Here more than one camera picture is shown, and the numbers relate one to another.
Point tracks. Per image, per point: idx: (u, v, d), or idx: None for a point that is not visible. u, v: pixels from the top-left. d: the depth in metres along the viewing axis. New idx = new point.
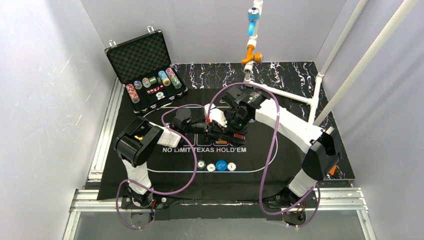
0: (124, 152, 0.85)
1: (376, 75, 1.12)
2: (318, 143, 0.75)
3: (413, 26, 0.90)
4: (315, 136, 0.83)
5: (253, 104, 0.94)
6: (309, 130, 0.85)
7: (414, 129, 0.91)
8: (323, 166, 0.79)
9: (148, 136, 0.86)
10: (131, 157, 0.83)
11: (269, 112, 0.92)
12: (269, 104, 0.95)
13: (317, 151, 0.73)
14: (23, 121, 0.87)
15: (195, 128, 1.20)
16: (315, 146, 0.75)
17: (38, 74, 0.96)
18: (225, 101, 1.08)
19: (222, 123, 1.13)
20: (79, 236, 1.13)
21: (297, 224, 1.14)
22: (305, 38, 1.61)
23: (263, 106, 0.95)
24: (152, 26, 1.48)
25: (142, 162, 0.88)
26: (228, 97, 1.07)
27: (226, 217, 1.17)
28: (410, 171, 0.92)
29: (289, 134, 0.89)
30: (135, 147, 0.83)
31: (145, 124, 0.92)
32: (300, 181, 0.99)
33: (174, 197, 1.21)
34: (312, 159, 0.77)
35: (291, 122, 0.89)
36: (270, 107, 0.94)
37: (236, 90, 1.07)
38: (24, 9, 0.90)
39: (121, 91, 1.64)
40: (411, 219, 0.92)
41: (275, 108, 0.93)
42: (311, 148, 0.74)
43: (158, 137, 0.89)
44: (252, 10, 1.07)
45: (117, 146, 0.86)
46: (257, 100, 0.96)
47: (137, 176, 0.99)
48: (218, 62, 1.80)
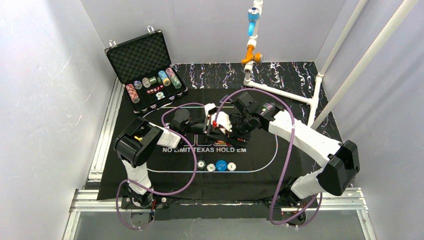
0: (124, 153, 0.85)
1: (376, 75, 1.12)
2: (338, 158, 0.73)
3: (413, 26, 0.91)
4: (333, 150, 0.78)
5: (267, 116, 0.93)
6: (326, 143, 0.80)
7: (414, 130, 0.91)
8: (342, 183, 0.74)
9: (149, 136, 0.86)
10: (130, 157, 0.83)
11: (284, 124, 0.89)
12: (283, 115, 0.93)
13: (336, 166, 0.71)
14: (23, 121, 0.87)
15: (194, 128, 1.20)
16: (335, 161, 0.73)
17: (38, 74, 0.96)
18: (236, 107, 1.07)
19: (227, 127, 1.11)
20: (79, 236, 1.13)
21: (297, 224, 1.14)
22: (305, 38, 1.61)
23: (277, 117, 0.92)
24: (152, 26, 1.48)
25: (142, 162, 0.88)
26: (239, 104, 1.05)
27: (226, 217, 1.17)
28: (410, 172, 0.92)
29: (305, 146, 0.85)
30: (135, 148, 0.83)
31: (145, 124, 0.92)
32: (306, 187, 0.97)
33: (174, 197, 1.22)
34: (331, 175, 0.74)
35: (307, 134, 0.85)
36: (284, 119, 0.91)
37: (249, 97, 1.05)
38: (24, 9, 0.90)
39: (121, 91, 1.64)
40: (411, 220, 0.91)
41: (289, 120, 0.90)
42: (330, 163, 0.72)
43: (158, 138, 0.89)
44: (253, 10, 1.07)
45: (116, 147, 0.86)
46: (270, 112, 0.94)
47: (137, 176, 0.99)
48: (218, 62, 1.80)
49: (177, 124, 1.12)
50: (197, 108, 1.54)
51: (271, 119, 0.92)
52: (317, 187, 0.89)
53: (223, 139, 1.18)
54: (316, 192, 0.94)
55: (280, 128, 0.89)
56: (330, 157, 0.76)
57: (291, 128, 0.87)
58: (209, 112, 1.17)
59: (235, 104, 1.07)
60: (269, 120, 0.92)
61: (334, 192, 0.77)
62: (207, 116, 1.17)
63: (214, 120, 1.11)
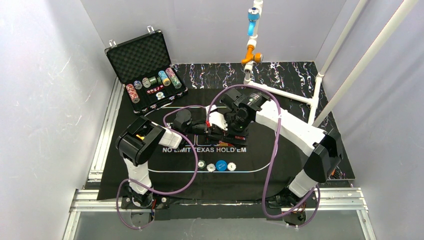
0: (126, 151, 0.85)
1: (376, 75, 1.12)
2: (323, 146, 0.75)
3: (413, 26, 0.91)
4: (317, 138, 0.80)
5: (253, 105, 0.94)
6: (311, 132, 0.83)
7: (414, 130, 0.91)
8: (327, 169, 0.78)
9: (151, 135, 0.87)
10: (132, 155, 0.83)
11: (270, 114, 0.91)
12: (269, 105, 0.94)
13: (321, 154, 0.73)
14: (23, 121, 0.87)
15: (196, 129, 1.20)
16: (320, 149, 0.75)
17: (39, 74, 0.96)
18: (225, 103, 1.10)
19: (223, 127, 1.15)
20: (79, 236, 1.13)
21: (297, 224, 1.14)
22: (305, 38, 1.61)
23: (263, 108, 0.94)
24: (152, 26, 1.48)
25: (144, 161, 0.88)
26: (228, 100, 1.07)
27: (226, 217, 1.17)
28: (410, 171, 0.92)
29: (291, 135, 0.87)
30: (137, 146, 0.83)
31: (148, 123, 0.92)
32: (301, 182, 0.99)
33: (174, 197, 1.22)
34: (316, 163, 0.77)
35: (292, 124, 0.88)
36: (271, 109, 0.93)
37: (236, 92, 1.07)
38: (24, 9, 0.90)
39: (121, 91, 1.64)
40: (411, 220, 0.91)
41: (275, 110, 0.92)
42: (315, 152, 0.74)
43: (160, 137, 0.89)
44: (252, 10, 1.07)
45: (119, 145, 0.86)
46: (256, 101, 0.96)
47: (138, 175, 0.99)
48: (218, 62, 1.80)
49: (179, 125, 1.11)
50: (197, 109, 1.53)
51: (257, 109, 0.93)
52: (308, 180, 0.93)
53: (221, 139, 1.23)
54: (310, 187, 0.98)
55: (267, 118, 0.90)
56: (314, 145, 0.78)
57: (277, 118, 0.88)
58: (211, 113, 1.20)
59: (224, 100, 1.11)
60: (256, 110, 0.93)
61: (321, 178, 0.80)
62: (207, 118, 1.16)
63: (207, 119, 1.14)
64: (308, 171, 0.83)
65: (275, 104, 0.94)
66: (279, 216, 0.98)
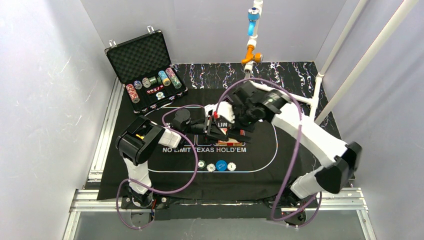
0: (126, 150, 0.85)
1: (376, 75, 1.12)
2: (344, 161, 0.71)
3: (412, 26, 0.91)
4: (339, 152, 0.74)
5: (273, 107, 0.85)
6: (333, 144, 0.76)
7: (414, 130, 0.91)
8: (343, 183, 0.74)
9: (151, 133, 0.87)
10: (132, 155, 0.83)
11: (291, 118, 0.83)
12: (290, 108, 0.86)
13: (342, 169, 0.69)
14: (23, 121, 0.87)
15: (194, 129, 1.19)
16: (341, 164, 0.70)
17: (39, 74, 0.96)
18: (237, 96, 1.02)
19: (229, 118, 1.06)
20: (79, 236, 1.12)
21: (297, 224, 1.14)
22: (305, 38, 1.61)
23: (284, 110, 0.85)
24: (152, 26, 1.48)
25: (144, 161, 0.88)
26: (241, 94, 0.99)
27: (226, 217, 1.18)
28: (410, 171, 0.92)
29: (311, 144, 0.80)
30: (137, 145, 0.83)
31: (147, 123, 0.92)
32: (305, 186, 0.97)
33: (174, 197, 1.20)
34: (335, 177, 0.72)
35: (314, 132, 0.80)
36: (292, 112, 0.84)
37: (252, 88, 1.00)
38: (24, 9, 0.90)
39: (121, 91, 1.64)
40: (411, 219, 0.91)
41: (297, 115, 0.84)
42: (336, 166, 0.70)
43: (160, 136, 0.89)
44: (253, 10, 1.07)
45: (119, 145, 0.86)
46: (276, 102, 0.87)
47: (139, 175, 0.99)
48: (218, 62, 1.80)
49: (177, 125, 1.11)
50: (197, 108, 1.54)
51: (277, 111, 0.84)
52: (314, 186, 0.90)
53: (223, 139, 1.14)
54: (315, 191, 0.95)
55: (286, 122, 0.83)
56: (335, 159, 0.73)
57: (298, 124, 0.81)
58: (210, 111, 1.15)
59: (238, 94, 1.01)
60: (275, 112, 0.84)
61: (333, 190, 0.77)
62: (207, 116, 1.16)
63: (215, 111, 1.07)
64: (321, 182, 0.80)
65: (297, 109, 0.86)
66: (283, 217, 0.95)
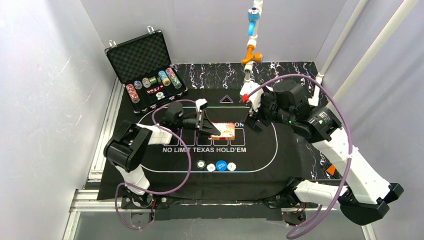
0: (115, 159, 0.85)
1: (376, 75, 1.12)
2: (386, 205, 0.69)
3: (412, 26, 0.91)
4: (383, 194, 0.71)
5: (322, 132, 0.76)
6: (378, 183, 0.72)
7: (414, 129, 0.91)
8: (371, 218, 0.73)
9: (138, 139, 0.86)
10: (123, 162, 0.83)
11: (339, 148, 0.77)
12: (339, 135, 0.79)
13: (382, 214, 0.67)
14: (23, 121, 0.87)
15: (186, 123, 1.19)
16: (383, 208, 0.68)
17: (39, 73, 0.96)
18: (281, 97, 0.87)
19: (254, 107, 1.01)
20: (79, 236, 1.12)
21: (297, 223, 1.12)
22: (305, 38, 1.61)
23: (332, 136, 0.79)
24: (152, 26, 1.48)
25: (135, 166, 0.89)
26: (286, 98, 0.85)
27: (226, 217, 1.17)
28: (410, 172, 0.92)
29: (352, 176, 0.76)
30: (127, 152, 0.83)
31: (134, 127, 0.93)
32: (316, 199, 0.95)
33: (174, 197, 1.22)
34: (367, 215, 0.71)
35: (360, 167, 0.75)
36: (341, 141, 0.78)
37: (302, 92, 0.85)
38: (24, 9, 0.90)
39: (121, 91, 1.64)
40: (411, 220, 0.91)
41: (346, 144, 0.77)
42: (379, 210, 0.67)
43: (148, 139, 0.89)
44: (253, 10, 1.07)
45: (107, 154, 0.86)
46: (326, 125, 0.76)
47: (134, 179, 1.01)
48: (218, 62, 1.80)
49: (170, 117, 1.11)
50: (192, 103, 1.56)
51: (327, 137, 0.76)
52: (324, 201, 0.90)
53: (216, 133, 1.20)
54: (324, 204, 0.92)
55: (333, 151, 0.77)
56: (377, 201, 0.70)
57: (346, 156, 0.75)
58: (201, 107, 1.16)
59: (283, 95, 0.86)
60: (325, 138, 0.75)
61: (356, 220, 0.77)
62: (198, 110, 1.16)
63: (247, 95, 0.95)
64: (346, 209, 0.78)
65: (346, 136, 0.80)
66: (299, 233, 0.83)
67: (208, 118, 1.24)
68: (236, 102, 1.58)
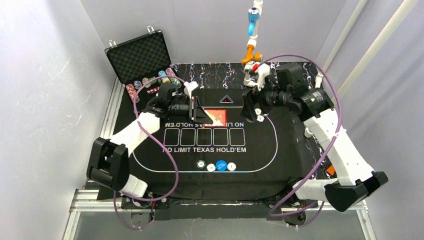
0: (100, 182, 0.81)
1: (376, 75, 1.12)
2: (364, 187, 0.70)
3: (412, 26, 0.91)
4: (364, 177, 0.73)
5: (312, 109, 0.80)
6: (360, 167, 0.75)
7: (414, 130, 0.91)
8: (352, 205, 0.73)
9: (115, 160, 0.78)
10: (108, 185, 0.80)
11: (327, 127, 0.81)
12: (329, 114, 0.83)
13: (357, 194, 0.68)
14: (23, 121, 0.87)
15: (178, 109, 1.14)
16: (360, 188, 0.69)
17: (39, 74, 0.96)
18: (280, 75, 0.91)
19: (260, 82, 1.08)
20: (79, 236, 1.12)
21: (297, 224, 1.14)
22: (305, 38, 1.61)
23: (322, 114, 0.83)
24: (152, 26, 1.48)
25: (123, 183, 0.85)
26: (285, 76, 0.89)
27: (226, 217, 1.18)
28: (410, 172, 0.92)
29: (336, 159, 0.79)
30: (110, 175, 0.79)
31: (109, 143, 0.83)
32: (308, 191, 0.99)
33: (174, 197, 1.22)
34: (347, 196, 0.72)
35: (346, 149, 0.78)
36: (329, 120, 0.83)
37: (300, 72, 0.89)
38: (24, 10, 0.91)
39: (121, 91, 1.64)
40: (411, 220, 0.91)
41: (334, 124, 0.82)
42: (355, 189, 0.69)
43: (124, 158, 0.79)
44: (252, 10, 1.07)
45: (90, 178, 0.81)
46: (317, 104, 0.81)
47: (127, 190, 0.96)
48: (218, 62, 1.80)
49: (164, 95, 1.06)
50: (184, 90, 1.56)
51: (315, 114, 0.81)
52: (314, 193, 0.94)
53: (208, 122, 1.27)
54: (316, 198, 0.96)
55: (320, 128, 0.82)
56: (356, 183, 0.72)
57: (332, 136, 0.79)
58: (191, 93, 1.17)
59: (281, 73, 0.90)
60: (313, 114, 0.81)
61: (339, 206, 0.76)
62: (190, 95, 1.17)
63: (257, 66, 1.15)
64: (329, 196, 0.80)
65: (336, 117, 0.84)
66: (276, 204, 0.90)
67: (200, 106, 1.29)
68: (236, 102, 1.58)
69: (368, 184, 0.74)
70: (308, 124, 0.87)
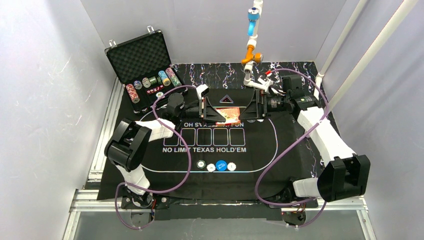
0: (116, 158, 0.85)
1: (376, 75, 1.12)
2: (342, 162, 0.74)
3: (412, 26, 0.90)
4: (343, 155, 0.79)
5: (301, 105, 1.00)
6: (340, 147, 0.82)
7: (414, 130, 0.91)
8: (337, 186, 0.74)
9: (137, 136, 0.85)
10: (123, 162, 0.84)
11: (312, 118, 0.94)
12: (316, 111, 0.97)
13: (334, 166, 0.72)
14: (23, 121, 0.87)
15: (190, 112, 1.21)
16: (337, 163, 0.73)
17: (38, 73, 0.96)
18: (283, 83, 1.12)
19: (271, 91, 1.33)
20: (79, 236, 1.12)
21: (297, 224, 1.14)
22: (305, 38, 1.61)
23: (310, 109, 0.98)
24: (152, 26, 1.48)
25: (136, 166, 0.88)
26: (287, 83, 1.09)
27: (226, 217, 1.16)
28: (410, 172, 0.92)
29: (320, 143, 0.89)
30: (127, 152, 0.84)
31: (133, 125, 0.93)
32: (307, 187, 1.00)
33: (174, 197, 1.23)
34: (329, 175, 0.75)
35: (327, 134, 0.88)
36: (315, 114, 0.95)
37: (299, 81, 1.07)
38: (24, 9, 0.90)
39: (121, 91, 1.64)
40: (412, 220, 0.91)
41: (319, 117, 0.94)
42: (331, 163, 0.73)
43: (147, 138, 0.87)
44: (252, 10, 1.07)
45: (108, 153, 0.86)
46: (306, 104, 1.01)
47: (133, 180, 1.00)
48: (218, 62, 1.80)
49: (172, 110, 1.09)
50: (195, 91, 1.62)
51: (303, 109, 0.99)
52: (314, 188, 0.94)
53: (220, 121, 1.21)
54: (312, 195, 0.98)
55: (307, 119, 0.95)
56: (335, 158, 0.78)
57: (316, 122, 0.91)
58: (202, 94, 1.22)
59: (285, 81, 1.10)
60: (302, 108, 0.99)
61: (326, 192, 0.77)
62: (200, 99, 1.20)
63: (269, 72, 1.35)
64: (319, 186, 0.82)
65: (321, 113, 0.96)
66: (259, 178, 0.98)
67: (210, 105, 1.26)
68: (236, 102, 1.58)
69: (353, 168, 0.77)
70: (301, 121, 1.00)
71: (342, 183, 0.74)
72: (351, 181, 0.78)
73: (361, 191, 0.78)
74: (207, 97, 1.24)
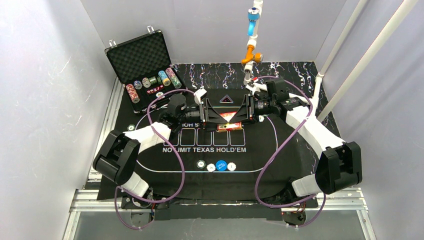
0: (105, 172, 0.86)
1: (376, 75, 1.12)
2: (333, 150, 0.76)
3: (412, 26, 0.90)
4: (333, 144, 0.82)
5: (288, 107, 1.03)
6: (328, 136, 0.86)
7: (414, 129, 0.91)
8: (334, 176, 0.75)
9: (125, 151, 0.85)
10: (112, 176, 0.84)
11: (298, 115, 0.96)
12: (301, 110, 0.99)
13: (328, 156, 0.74)
14: (23, 122, 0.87)
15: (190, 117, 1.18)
16: (330, 152, 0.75)
17: (38, 74, 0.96)
18: (267, 86, 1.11)
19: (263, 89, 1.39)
20: (79, 236, 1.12)
21: (297, 224, 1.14)
22: (305, 38, 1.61)
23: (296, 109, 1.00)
24: (152, 26, 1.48)
25: (126, 179, 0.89)
26: (271, 87, 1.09)
27: (226, 217, 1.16)
28: (410, 172, 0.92)
29: (310, 138, 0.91)
30: (116, 166, 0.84)
31: (122, 137, 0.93)
32: (307, 186, 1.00)
33: (174, 197, 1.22)
34: (324, 165, 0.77)
35: (315, 127, 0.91)
36: (300, 112, 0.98)
37: (283, 85, 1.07)
38: (25, 10, 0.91)
39: (121, 91, 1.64)
40: (412, 220, 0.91)
41: (305, 114, 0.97)
42: (324, 153, 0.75)
43: (135, 151, 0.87)
44: (252, 10, 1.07)
45: (96, 168, 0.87)
46: (292, 105, 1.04)
47: (128, 187, 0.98)
48: (218, 62, 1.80)
49: (173, 110, 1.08)
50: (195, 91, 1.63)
51: (290, 109, 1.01)
52: (315, 186, 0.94)
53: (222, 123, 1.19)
54: (312, 192, 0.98)
55: (295, 118, 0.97)
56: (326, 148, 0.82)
57: (303, 119, 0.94)
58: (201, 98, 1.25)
59: (269, 85, 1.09)
60: (287, 109, 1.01)
61: (326, 185, 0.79)
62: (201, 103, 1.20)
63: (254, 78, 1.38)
64: (317, 180, 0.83)
65: (307, 110, 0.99)
66: (258, 179, 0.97)
67: (212, 107, 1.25)
68: (236, 102, 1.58)
69: (347, 155, 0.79)
70: (289, 122, 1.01)
71: (338, 172, 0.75)
72: (347, 170, 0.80)
73: (358, 178, 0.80)
74: (207, 98, 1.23)
